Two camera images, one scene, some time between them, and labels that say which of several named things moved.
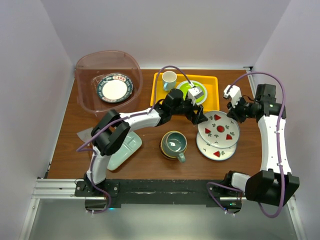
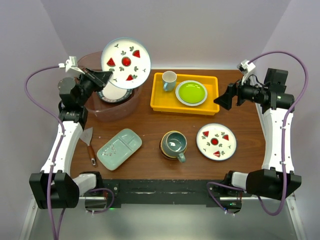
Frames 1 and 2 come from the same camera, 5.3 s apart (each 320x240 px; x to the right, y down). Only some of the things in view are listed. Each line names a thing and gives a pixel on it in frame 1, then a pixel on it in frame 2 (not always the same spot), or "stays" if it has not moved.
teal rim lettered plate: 114,87 stays
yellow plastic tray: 211,101 stays
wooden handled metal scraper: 85,135 stays
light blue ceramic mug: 169,78 stays
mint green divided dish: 132,143 stays
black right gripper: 233,112 -> 225,99
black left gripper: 198,118 -> 98,78
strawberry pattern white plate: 219,131 -> 129,61
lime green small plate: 186,86 stays
